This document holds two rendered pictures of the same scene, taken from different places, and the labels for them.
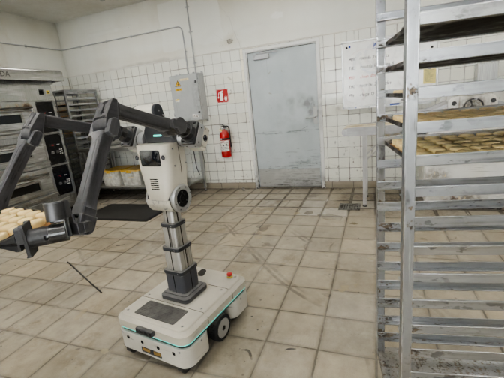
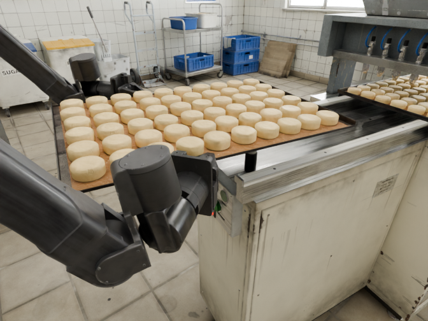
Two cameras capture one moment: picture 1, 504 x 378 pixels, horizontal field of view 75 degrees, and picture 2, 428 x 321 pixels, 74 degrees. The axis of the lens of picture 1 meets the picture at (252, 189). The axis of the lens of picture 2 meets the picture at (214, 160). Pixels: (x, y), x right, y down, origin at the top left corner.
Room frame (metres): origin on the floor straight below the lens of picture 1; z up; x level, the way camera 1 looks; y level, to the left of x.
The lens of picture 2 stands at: (1.49, 1.33, 1.25)
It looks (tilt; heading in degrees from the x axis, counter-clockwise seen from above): 30 degrees down; 212
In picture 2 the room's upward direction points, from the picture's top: straight up
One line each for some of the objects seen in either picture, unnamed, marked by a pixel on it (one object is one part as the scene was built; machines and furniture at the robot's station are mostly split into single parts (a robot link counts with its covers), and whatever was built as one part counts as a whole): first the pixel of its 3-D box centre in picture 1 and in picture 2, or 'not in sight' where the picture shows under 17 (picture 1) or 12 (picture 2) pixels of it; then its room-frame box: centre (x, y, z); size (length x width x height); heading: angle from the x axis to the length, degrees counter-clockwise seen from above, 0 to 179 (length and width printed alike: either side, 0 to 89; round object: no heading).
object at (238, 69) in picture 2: not in sight; (239, 66); (-3.36, -1.10, 0.10); 0.60 x 0.40 x 0.20; 156
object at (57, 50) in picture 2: not in sight; (72, 69); (-0.82, -2.29, 0.38); 0.64 x 0.54 x 0.77; 66
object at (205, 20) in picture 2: not in sight; (201, 20); (-2.67, -1.47, 0.90); 0.44 x 0.36 x 0.20; 77
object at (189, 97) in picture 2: not in sight; (192, 98); (0.90, 0.90, 1.01); 0.05 x 0.05 x 0.02
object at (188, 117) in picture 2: not in sight; (192, 118); (1.01, 0.98, 1.01); 0.05 x 0.05 x 0.02
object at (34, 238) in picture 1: (37, 237); (113, 92); (0.96, 0.67, 1.01); 0.07 x 0.07 x 0.10; 15
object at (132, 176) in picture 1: (138, 175); not in sight; (5.44, 1.85, 0.36); 0.47 x 0.38 x 0.26; 159
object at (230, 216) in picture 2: not in sight; (214, 191); (0.94, 0.99, 0.77); 0.24 x 0.04 x 0.14; 60
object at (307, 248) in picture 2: not in sight; (295, 230); (0.62, 1.17, 0.45); 0.70 x 0.34 x 0.90; 150
